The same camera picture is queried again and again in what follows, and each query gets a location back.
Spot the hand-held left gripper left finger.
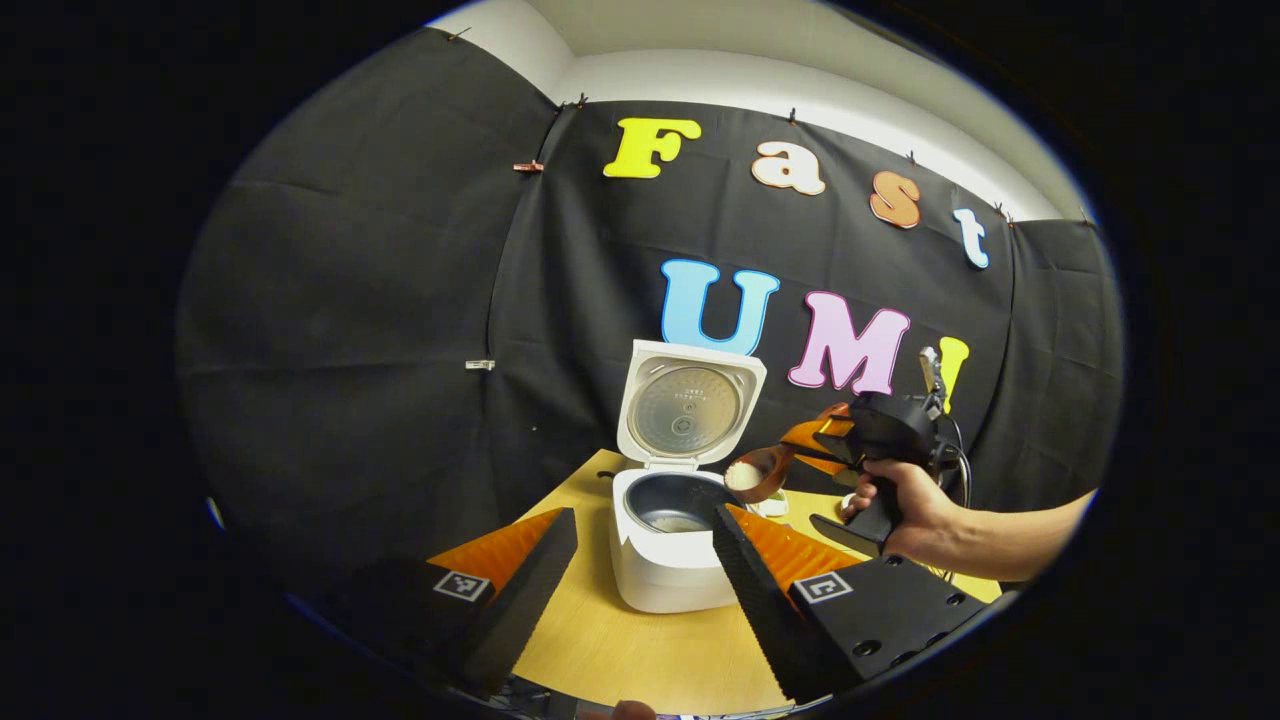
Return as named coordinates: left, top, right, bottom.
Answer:
left=300, top=507, right=581, bottom=698

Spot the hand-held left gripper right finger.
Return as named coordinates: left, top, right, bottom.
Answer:
left=712, top=503, right=1001, bottom=704

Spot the brown wooden spoon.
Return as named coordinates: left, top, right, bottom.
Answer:
left=724, top=403, right=851, bottom=504

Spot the white rice cooker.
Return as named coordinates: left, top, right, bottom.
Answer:
left=608, top=338, right=769, bottom=614

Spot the black backdrop cloth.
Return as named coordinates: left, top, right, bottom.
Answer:
left=178, top=25, right=1123, bottom=601

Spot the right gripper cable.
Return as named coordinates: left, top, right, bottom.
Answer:
left=935, top=415, right=973, bottom=508

